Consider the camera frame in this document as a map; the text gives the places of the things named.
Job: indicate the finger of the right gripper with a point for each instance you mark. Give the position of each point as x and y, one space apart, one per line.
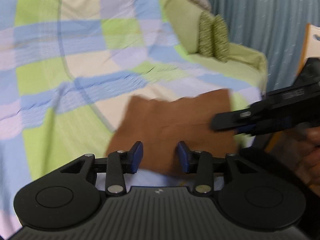
241 120

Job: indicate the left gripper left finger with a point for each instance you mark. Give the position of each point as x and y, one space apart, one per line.
120 163

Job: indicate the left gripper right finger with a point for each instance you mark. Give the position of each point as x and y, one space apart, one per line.
199 163

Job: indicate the brown garment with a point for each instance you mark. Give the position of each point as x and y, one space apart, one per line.
160 125

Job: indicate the person right hand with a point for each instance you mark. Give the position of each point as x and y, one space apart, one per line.
308 151

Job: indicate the wooden chair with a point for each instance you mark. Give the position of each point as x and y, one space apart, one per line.
310 49

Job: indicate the green patterned cushion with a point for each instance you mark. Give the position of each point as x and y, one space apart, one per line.
205 34
220 39

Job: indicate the light green sofa cover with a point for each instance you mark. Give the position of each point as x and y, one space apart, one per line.
183 15

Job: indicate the checkered plaid bed sheet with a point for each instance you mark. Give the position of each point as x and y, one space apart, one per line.
68 68

